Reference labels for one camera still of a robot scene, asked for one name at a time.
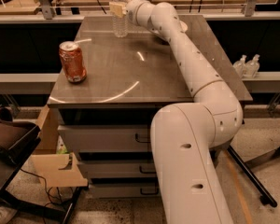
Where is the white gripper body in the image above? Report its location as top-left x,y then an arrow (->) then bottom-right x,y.
126,0 -> 150,26

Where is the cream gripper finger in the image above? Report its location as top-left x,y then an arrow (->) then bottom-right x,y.
109,1 -> 126,18

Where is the clear plastic water bottle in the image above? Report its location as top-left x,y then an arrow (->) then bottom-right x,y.
110,0 -> 128,37

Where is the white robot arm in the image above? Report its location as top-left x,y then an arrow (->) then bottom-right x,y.
109,0 -> 243,224

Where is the red coke can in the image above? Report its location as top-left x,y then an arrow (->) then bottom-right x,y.
59,41 -> 87,83

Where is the left clear sanitizer bottle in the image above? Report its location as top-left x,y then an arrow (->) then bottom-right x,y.
233,55 -> 246,77

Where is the clear sanitizer bottle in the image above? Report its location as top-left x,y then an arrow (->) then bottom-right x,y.
244,54 -> 259,78
233,55 -> 246,77

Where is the right clear sanitizer bottle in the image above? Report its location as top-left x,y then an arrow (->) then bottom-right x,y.
244,54 -> 259,78

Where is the grey drawer cabinet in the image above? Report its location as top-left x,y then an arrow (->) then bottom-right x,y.
49,15 -> 250,189

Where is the top grey drawer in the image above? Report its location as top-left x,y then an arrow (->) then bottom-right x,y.
58,125 -> 150,153

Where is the grey drawer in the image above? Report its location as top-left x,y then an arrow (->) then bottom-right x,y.
58,125 -> 150,153
77,160 -> 156,179
89,183 -> 160,199

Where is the middle grey drawer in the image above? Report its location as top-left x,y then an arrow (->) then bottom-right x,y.
77,160 -> 156,179

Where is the dark brown chair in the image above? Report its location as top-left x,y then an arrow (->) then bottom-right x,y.
0,105 -> 42,203

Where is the cardboard box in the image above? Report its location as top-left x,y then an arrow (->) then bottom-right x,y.
30,105 -> 88,188

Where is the bottom grey drawer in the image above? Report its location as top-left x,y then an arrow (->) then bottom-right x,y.
89,183 -> 160,199

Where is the black stand leg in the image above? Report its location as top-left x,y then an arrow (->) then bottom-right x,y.
228,146 -> 278,208

